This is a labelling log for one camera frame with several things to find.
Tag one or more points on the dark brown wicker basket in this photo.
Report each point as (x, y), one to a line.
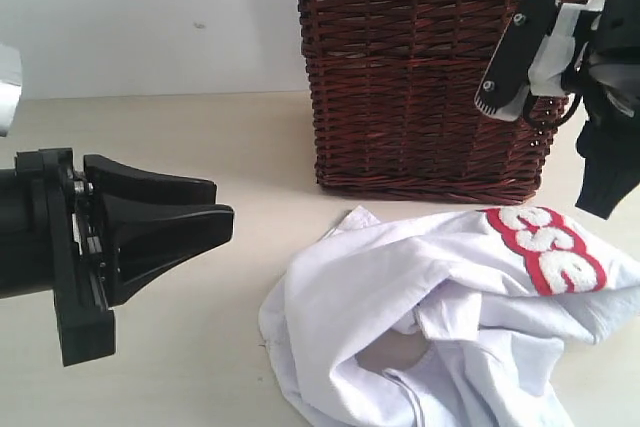
(392, 87)

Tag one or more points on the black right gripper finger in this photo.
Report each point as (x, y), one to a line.
(611, 166)

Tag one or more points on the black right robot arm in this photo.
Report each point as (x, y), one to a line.
(610, 83)

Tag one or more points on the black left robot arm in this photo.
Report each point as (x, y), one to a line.
(97, 236)

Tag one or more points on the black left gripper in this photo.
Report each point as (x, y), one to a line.
(150, 223)

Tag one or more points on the white t-shirt with red logo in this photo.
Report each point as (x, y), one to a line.
(453, 319)

